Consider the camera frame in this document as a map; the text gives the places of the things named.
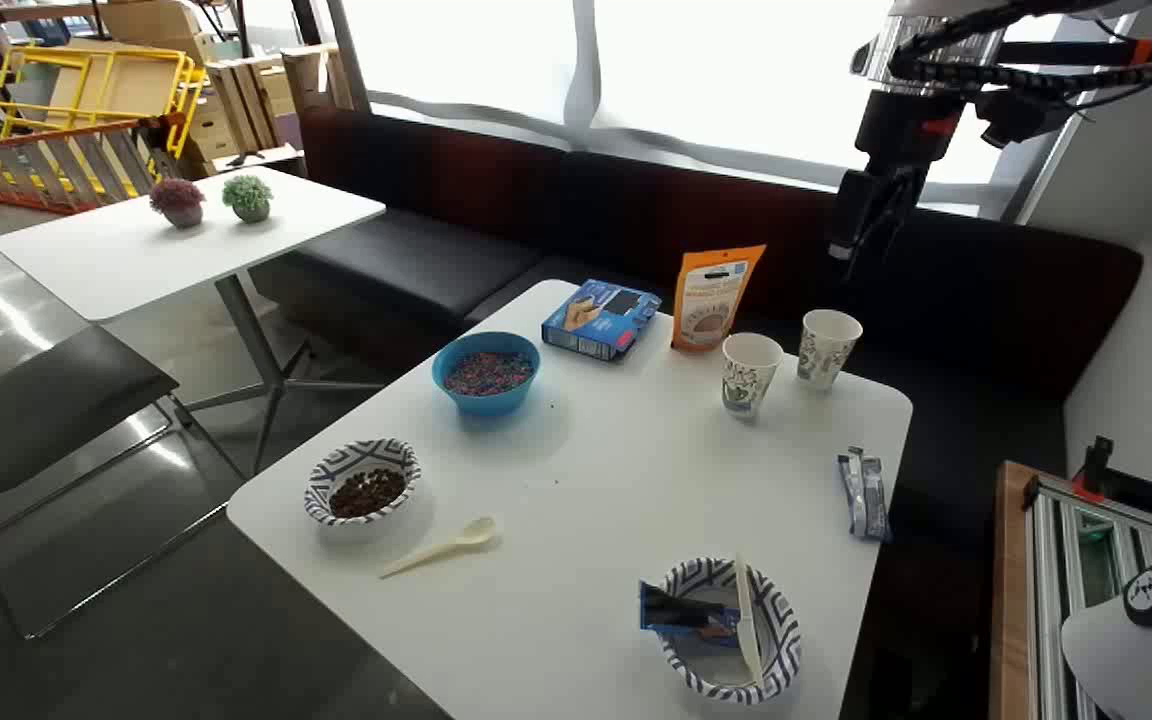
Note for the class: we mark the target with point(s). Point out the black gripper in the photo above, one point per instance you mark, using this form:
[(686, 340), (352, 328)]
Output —
[(903, 142)]

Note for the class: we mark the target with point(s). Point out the patterned bowl with dark food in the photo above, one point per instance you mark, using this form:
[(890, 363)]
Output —
[(361, 487)]

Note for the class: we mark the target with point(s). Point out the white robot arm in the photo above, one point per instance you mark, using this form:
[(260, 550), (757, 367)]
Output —
[(947, 59)]

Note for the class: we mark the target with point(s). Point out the blue bowl with candy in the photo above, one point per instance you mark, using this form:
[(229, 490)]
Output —
[(486, 372)]

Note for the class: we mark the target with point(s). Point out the patterned bowl with wrappers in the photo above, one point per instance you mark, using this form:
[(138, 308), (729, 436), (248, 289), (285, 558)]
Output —
[(727, 631)]

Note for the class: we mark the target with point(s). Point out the black bench sofa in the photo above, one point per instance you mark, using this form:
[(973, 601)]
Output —
[(980, 325)]

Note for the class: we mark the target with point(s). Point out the right patterned paper cup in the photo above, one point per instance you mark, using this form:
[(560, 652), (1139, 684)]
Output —
[(825, 344)]

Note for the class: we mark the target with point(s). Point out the patterned paper cup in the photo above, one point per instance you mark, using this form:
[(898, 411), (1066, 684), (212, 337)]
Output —
[(750, 371), (825, 344)]

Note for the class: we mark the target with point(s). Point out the orange snack pouch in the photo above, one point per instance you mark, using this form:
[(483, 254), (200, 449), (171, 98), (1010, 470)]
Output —
[(709, 295)]

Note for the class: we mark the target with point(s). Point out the left patterned paper cup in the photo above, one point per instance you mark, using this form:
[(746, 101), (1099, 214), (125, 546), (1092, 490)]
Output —
[(750, 371)]

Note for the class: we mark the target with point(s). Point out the blue cookie box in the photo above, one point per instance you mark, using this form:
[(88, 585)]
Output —
[(603, 320)]

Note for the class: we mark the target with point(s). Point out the blue silver snack packet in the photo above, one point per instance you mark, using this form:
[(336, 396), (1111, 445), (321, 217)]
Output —
[(860, 480)]

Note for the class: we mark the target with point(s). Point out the wooden framed cabinet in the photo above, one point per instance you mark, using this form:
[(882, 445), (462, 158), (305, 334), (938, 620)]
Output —
[(1062, 546)]

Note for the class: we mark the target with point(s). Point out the white dining table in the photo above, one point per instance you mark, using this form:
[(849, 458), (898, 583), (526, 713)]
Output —
[(607, 477)]

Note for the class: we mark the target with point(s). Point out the white plastic spoon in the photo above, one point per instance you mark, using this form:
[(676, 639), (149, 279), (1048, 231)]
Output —
[(471, 537)]

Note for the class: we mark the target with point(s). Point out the green plush ball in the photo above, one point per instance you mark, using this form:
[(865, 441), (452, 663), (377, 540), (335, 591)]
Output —
[(248, 198)]

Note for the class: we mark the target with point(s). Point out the maroon plush ball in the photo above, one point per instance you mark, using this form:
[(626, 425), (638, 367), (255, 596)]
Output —
[(177, 201)]

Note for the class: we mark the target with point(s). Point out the white side table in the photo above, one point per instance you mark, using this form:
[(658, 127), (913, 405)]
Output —
[(120, 256)]

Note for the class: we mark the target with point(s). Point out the black folding chair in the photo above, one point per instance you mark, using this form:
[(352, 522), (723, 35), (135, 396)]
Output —
[(67, 396)]

